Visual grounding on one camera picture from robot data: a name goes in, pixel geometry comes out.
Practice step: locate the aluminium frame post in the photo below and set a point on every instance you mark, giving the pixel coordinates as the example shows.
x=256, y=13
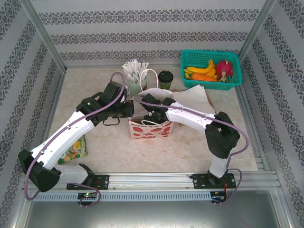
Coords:
x=42, y=33
x=257, y=28

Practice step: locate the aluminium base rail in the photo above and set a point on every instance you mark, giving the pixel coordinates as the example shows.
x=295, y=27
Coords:
x=147, y=179

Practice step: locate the pink dragon fruit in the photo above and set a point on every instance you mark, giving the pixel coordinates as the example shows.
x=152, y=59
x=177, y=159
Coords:
x=224, y=69

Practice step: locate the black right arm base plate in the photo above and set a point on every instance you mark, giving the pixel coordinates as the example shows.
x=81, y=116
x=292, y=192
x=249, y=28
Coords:
x=199, y=180

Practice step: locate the orange carrot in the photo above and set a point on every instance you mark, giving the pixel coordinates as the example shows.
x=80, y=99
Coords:
x=202, y=77

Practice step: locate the white paper bag red print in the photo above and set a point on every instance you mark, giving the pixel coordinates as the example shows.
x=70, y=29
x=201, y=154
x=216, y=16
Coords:
x=152, y=134

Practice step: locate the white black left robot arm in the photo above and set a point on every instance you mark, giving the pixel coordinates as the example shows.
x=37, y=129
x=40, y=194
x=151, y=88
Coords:
x=66, y=135

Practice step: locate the brown pulp cup carrier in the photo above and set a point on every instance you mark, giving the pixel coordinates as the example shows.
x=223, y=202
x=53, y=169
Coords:
x=140, y=118

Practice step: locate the yellow banana bunch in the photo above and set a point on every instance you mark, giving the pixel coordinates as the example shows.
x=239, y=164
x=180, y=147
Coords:
x=202, y=70

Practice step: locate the pale green mug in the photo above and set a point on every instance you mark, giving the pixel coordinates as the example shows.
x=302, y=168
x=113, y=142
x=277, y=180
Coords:
x=135, y=89

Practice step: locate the small circuit board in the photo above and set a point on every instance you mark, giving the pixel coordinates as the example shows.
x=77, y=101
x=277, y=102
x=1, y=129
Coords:
x=218, y=198
x=88, y=196

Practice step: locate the teal plastic basket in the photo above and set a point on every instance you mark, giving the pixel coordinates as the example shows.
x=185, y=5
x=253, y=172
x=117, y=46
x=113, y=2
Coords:
x=197, y=59

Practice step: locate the green yellow snack bag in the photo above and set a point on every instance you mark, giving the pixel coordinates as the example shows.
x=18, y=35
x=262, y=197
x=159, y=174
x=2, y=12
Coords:
x=76, y=152

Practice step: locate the aluminium frame bar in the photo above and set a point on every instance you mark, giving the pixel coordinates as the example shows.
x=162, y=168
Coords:
x=95, y=65
x=55, y=107
x=251, y=133

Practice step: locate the black plastic cup lid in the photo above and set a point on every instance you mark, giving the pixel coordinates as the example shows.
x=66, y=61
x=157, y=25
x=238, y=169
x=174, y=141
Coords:
x=165, y=76

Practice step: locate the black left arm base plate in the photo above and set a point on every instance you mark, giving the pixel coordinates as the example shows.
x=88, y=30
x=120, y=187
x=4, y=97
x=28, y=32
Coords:
x=102, y=180

